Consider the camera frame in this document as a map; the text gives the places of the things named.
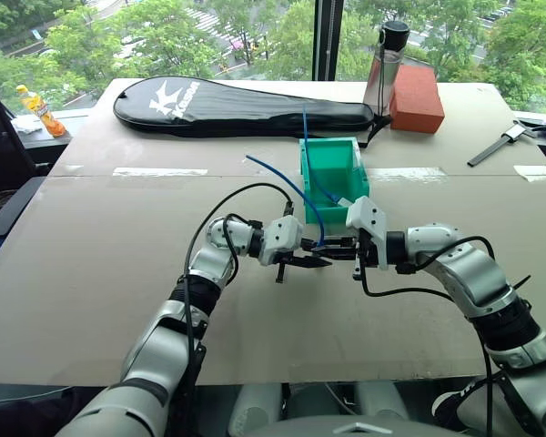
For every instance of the black racket cover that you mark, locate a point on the black racket cover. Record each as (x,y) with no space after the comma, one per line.
(236,107)

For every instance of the black window frame post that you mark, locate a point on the black window frame post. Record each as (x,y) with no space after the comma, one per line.
(327,38)

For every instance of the black and silver caliper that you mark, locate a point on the black and silver caliper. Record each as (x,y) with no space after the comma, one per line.
(496,148)

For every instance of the pale rounded cylinder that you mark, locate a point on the pale rounded cylinder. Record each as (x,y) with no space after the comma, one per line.
(255,407)
(382,400)

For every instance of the white coupler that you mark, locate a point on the white coupler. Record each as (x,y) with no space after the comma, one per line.
(346,202)

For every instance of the orange-red brick block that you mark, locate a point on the orange-red brick block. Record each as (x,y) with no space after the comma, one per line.
(416,100)

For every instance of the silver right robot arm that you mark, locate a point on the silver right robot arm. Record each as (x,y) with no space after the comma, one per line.
(478,277)

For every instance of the green plastic bin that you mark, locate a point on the green plastic bin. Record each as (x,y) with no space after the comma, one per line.
(334,157)

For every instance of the black chair back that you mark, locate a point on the black chair back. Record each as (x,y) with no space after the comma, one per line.
(2,141)

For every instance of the clear tape strip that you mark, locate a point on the clear tape strip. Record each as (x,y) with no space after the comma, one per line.
(534,172)
(409,172)

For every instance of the steel water bottle black lid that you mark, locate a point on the steel water bottle black lid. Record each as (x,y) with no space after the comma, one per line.
(382,77)

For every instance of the black flat panel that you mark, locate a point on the black flat panel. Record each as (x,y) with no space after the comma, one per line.
(13,207)

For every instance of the black shoe with white print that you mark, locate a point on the black shoe with white print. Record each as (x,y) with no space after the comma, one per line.
(452,405)

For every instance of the orange juice bottle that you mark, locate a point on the orange juice bottle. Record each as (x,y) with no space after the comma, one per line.
(43,114)

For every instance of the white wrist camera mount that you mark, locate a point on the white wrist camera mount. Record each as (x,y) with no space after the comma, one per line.
(280,236)
(368,216)

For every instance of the white crumpled paper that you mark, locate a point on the white crumpled paper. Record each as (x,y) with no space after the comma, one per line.
(26,125)

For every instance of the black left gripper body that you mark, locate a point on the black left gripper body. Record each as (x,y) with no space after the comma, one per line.
(300,251)

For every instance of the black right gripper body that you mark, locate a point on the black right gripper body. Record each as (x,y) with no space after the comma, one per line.
(367,252)

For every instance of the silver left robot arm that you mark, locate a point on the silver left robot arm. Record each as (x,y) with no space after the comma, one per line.
(164,332)

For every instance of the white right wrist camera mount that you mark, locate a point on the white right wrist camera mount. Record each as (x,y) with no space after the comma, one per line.
(368,216)

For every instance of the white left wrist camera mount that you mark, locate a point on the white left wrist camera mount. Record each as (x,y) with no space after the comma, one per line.
(280,236)

